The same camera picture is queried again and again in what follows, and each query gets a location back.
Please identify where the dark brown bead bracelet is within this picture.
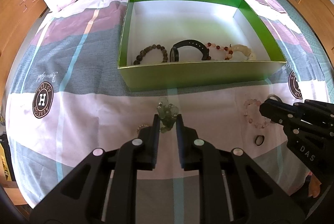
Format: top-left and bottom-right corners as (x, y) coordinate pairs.
(133, 44), (169, 66)

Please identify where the black wrist watch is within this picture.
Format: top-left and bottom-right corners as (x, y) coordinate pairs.
(170, 39), (210, 63)

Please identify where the person's right hand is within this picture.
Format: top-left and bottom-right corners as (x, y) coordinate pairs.
(310, 175), (322, 198)

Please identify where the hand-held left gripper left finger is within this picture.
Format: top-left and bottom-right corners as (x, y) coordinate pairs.
(29, 114), (161, 224)

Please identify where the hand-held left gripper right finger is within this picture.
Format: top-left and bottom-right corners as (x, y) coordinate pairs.
(176, 114), (306, 224)

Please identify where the pink bead bracelet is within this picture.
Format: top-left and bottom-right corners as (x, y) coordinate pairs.
(243, 99), (270, 128)

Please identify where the green jade bead bracelet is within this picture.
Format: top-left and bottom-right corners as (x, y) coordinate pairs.
(156, 97), (179, 134)

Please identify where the green cardboard box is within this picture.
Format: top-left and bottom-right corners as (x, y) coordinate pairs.
(117, 0), (287, 92)

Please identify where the red and white bead bracelet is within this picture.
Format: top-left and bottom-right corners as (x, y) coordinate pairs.
(206, 43), (234, 61)

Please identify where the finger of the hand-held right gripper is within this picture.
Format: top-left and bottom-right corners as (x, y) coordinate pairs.
(259, 98), (306, 128)
(294, 99), (334, 120)

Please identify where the wooden headboard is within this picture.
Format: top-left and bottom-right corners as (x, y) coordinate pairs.
(0, 0), (53, 78)

